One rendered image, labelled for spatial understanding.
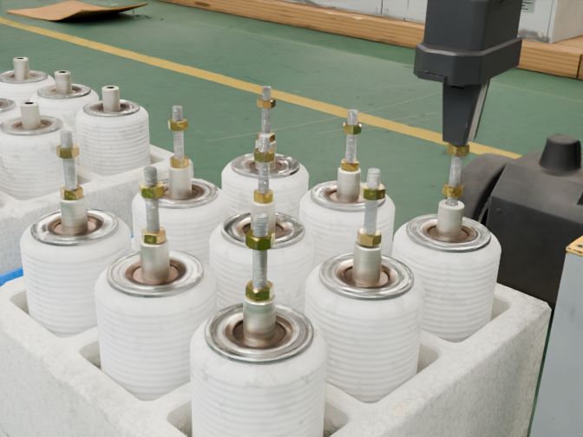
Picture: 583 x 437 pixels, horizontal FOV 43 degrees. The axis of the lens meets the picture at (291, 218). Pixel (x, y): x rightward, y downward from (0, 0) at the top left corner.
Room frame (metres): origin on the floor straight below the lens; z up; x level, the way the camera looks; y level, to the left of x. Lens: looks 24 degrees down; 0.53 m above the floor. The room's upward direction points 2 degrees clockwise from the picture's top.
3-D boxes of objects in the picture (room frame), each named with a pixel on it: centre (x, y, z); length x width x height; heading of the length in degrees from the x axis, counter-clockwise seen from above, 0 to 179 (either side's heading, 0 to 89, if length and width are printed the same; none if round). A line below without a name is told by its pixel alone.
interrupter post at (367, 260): (0.53, -0.06, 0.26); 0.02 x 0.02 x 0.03
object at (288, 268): (0.61, 0.03, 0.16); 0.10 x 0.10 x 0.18
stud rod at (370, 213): (0.53, -0.06, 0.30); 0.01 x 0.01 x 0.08
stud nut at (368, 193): (0.53, -0.06, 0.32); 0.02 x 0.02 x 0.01; 9
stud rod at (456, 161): (0.61, -0.14, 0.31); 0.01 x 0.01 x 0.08
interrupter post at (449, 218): (0.61, -0.14, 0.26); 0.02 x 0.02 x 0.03
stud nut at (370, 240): (0.53, -0.06, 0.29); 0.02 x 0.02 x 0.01; 9
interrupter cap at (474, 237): (0.61, -0.14, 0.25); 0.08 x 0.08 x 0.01
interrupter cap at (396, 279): (0.53, -0.06, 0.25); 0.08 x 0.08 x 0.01
